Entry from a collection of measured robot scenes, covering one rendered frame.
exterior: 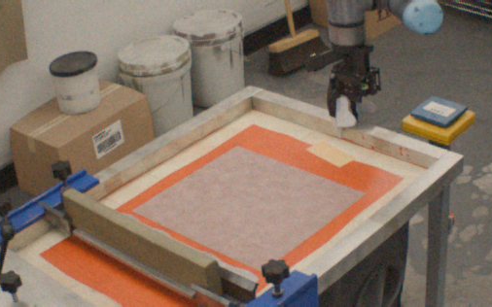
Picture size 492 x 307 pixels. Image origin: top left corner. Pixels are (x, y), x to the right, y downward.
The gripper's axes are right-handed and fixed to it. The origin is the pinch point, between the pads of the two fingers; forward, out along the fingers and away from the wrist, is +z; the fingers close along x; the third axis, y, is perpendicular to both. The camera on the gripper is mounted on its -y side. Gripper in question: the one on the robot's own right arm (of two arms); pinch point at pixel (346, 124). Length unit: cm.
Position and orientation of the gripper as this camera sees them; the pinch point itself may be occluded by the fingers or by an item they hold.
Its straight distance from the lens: 205.4
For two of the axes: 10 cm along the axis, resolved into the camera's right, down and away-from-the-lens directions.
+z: 1.0, 8.7, 4.9
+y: 7.3, 2.7, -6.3
